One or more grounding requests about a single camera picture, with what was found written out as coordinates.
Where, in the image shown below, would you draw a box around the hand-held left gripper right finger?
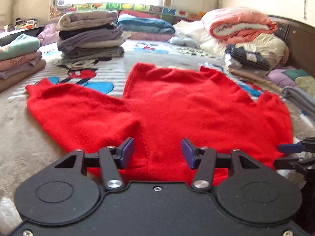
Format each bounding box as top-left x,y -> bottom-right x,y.
181,138 -> 264,192

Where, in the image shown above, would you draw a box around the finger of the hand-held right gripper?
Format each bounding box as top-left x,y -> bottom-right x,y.
278,137 -> 315,153
273,158 -> 315,175

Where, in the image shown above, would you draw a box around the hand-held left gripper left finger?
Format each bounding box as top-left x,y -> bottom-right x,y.
53,137 -> 135,192

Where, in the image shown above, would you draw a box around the red knitted sweater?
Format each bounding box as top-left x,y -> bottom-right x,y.
25,63 -> 294,187

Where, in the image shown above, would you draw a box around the stack of folded grey clothes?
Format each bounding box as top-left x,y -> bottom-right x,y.
57,10 -> 125,65

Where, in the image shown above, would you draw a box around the left stack folded pastel clothes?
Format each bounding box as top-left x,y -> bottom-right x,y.
0,58 -> 47,93

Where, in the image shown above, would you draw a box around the grey fleece folded garment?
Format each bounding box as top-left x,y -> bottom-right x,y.
282,86 -> 315,126

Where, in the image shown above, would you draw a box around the peach folded garment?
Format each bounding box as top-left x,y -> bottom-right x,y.
228,67 -> 283,90

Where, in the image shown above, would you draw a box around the light grey folded garment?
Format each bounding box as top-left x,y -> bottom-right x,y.
226,64 -> 269,78

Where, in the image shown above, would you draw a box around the navy striped folded garment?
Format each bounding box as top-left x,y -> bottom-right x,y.
225,44 -> 271,70

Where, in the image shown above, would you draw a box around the white folded garment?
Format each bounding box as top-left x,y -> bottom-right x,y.
224,54 -> 244,67

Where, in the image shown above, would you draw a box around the cream quilt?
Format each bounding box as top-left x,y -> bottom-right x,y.
199,33 -> 289,70

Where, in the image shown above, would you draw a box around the dark wooden headboard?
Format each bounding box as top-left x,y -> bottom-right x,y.
267,15 -> 315,75

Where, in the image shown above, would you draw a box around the cartoon mouse printed blanket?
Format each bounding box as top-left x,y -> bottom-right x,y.
0,39 -> 315,227

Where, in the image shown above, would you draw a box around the light blue plush toy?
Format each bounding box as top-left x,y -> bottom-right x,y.
169,36 -> 198,47

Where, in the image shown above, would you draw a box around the white quilted blanket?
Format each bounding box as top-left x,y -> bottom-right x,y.
173,20 -> 209,50

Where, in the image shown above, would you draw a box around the blue folded quilt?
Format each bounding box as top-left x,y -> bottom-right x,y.
116,14 -> 176,35

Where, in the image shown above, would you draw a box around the pink folded quilt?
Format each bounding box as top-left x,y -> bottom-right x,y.
202,7 -> 278,45

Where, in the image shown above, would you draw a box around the red folded blanket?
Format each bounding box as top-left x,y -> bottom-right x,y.
118,10 -> 160,20

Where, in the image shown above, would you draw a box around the lavender folded garment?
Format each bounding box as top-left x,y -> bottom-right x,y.
0,59 -> 42,79

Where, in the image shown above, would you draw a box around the lilac pillow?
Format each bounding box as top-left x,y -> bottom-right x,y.
37,23 -> 61,46

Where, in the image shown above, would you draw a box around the pink folded top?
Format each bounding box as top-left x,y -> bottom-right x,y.
0,50 -> 43,71

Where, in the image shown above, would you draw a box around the mint green folded top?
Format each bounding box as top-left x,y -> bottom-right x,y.
0,34 -> 41,61

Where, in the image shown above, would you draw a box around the black desk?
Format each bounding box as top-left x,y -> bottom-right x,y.
0,25 -> 45,46

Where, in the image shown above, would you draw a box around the pile of small desk items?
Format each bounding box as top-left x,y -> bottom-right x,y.
5,17 -> 40,31

